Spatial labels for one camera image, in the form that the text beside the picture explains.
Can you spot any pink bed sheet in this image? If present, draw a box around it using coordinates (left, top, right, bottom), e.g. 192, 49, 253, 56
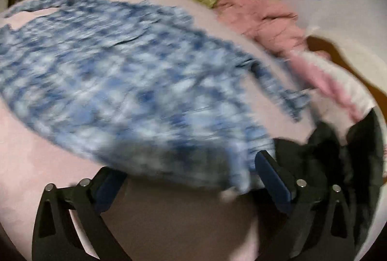
0, 0, 321, 261

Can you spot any pink and white pillow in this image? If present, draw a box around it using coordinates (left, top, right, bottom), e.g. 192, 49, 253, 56
289, 51, 375, 128

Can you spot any crumpled pink blanket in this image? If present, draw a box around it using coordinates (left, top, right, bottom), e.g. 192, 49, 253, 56
215, 0, 307, 57

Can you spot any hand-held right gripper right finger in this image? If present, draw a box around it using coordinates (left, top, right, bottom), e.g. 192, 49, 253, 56
254, 150, 356, 261

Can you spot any blue plaid shirt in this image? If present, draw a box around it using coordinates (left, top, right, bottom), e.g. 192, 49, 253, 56
0, 0, 312, 193

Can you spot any dark cloth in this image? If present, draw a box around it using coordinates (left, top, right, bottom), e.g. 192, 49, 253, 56
272, 108, 386, 252

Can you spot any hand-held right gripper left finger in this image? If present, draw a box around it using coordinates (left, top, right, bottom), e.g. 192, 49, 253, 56
32, 167, 132, 261

